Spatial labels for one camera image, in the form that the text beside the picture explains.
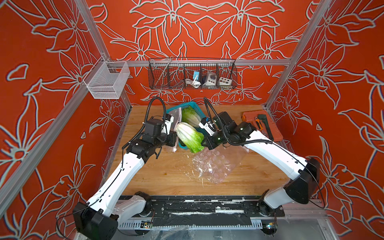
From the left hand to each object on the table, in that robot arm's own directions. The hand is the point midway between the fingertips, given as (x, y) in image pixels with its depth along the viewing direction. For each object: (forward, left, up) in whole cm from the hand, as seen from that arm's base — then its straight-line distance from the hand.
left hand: (177, 132), depth 75 cm
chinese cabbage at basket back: (+26, -5, -15) cm, 31 cm away
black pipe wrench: (+29, -57, -17) cm, 66 cm away
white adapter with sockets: (+37, -18, +8) cm, 42 cm away
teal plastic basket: (+9, +1, +6) cm, 11 cm away
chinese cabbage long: (-3, -8, 0) cm, 9 cm away
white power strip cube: (+36, -27, +6) cm, 45 cm away
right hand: (-5, -11, -2) cm, 13 cm away
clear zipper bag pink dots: (-6, -21, -23) cm, 32 cm away
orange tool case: (+31, -49, -19) cm, 61 cm away
